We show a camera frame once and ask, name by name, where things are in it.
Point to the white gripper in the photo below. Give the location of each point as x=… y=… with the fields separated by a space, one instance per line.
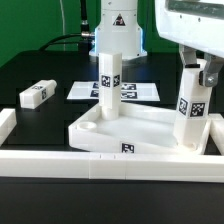
x=198 y=24

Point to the white desk top tray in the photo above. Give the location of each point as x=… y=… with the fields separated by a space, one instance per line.
x=137 y=130

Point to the white fiducial marker sheet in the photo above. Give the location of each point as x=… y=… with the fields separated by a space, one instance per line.
x=129 y=91

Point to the white U-shaped fence frame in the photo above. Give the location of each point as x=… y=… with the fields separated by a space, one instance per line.
x=202 y=168

